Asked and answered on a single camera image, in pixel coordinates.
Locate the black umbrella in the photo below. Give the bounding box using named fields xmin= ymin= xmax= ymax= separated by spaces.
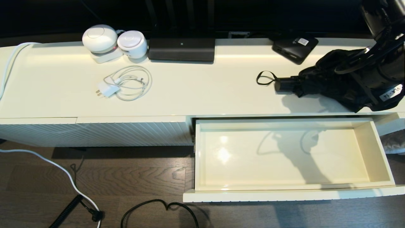
xmin=257 ymin=49 xmax=385 ymax=113

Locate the white fluted front drawer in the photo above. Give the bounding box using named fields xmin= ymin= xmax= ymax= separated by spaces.
xmin=183 ymin=117 xmax=405 ymax=203

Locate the white long cabinet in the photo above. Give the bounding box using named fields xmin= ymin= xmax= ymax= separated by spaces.
xmin=0 ymin=37 xmax=405 ymax=148

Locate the grey slipper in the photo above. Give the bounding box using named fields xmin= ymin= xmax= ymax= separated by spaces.
xmin=381 ymin=130 xmax=405 ymax=155

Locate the black set-top box with sticker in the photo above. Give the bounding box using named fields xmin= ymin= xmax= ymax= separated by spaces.
xmin=272 ymin=37 xmax=319 ymax=65

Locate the black router antenna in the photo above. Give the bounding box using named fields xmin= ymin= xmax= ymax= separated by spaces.
xmin=146 ymin=0 xmax=159 ymax=31
xmin=207 ymin=0 xmax=215 ymax=31
xmin=186 ymin=0 xmax=195 ymax=31
xmin=165 ymin=0 xmax=175 ymax=31

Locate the black router box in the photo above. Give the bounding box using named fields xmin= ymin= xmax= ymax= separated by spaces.
xmin=148 ymin=30 xmax=216 ymax=62

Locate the small white round device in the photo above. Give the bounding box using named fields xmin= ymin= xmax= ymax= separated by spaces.
xmin=117 ymin=30 xmax=148 ymax=59

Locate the white fluted cabinet front panel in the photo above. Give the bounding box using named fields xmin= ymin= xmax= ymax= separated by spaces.
xmin=77 ymin=116 xmax=194 ymax=147
xmin=0 ymin=118 xmax=78 ymax=148

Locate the white charger plug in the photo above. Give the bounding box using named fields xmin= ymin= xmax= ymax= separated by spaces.
xmin=96 ymin=81 xmax=121 ymax=98

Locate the white flat device base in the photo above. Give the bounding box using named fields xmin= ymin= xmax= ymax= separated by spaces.
xmin=90 ymin=47 xmax=124 ymax=64

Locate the large white round device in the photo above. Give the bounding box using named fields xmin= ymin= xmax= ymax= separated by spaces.
xmin=82 ymin=24 xmax=118 ymax=54

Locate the white coiled charging cable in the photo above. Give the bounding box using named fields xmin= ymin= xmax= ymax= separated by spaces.
xmin=104 ymin=66 xmax=153 ymax=102

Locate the black looped floor cable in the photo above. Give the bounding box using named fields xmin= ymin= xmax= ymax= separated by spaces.
xmin=120 ymin=199 xmax=200 ymax=228

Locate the black plug with cord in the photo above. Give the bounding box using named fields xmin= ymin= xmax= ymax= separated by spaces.
xmin=79 ymin=199 xmax=105 ymax=223

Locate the white floor cable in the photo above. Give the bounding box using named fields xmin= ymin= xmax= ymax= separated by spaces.
xmin=0 ymin=148 xmax=102 ymax=228

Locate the black spiral cable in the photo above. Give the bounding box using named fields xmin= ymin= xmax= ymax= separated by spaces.
xmin=49 ymin=195 xmax=83 ymax=228

